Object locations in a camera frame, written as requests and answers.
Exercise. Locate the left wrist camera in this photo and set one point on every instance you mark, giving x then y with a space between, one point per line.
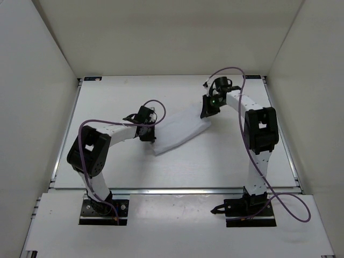
145 115

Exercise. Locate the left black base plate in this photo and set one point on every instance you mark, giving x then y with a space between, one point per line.
106 217

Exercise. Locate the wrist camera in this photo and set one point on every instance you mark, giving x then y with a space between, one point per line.
220 86
145 115

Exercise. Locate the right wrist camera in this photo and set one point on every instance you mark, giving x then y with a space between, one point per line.
220 86

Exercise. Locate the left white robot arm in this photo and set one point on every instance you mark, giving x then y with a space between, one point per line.
88 156

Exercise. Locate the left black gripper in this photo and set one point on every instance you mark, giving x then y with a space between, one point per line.
150 138

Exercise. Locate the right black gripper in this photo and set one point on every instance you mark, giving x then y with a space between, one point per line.
207 111

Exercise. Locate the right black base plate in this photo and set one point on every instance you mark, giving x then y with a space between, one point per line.
239 215

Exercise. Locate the left corner label sticker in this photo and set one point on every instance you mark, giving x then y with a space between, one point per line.
92 78

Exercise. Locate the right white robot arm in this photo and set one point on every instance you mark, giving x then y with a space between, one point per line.
259 129

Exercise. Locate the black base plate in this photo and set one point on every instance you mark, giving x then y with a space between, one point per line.
239 215
106 217

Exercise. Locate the white skirt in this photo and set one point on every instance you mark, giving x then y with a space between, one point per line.
178 128

